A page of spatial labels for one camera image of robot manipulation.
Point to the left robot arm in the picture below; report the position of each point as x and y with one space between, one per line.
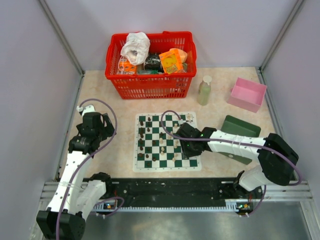
66 214

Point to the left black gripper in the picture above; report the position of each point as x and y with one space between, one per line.
108 130

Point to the green white chess mat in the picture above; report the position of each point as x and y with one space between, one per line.
155 151

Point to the green liquid bottle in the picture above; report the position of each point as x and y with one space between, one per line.
204 90

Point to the black wrapped package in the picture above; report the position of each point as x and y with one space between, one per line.
153 62

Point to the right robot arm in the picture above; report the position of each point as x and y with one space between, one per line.
276 159

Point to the dark green box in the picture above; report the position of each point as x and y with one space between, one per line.
236 126

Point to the white crumpled plastic bag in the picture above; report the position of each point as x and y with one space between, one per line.
136 48

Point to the pink open box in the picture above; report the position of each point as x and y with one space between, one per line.
247 95

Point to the red plastic basket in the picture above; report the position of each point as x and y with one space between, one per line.
149 81

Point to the aluminium frame rail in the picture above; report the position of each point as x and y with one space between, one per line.
60 35

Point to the dark queen chess piece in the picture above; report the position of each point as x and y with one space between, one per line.
141 142

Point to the orange snack box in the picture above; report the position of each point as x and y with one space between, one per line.
173 61

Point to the small orange packet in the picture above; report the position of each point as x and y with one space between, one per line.
125 67

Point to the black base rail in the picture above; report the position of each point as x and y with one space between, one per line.
177 192

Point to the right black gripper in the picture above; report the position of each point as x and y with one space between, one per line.
186 153

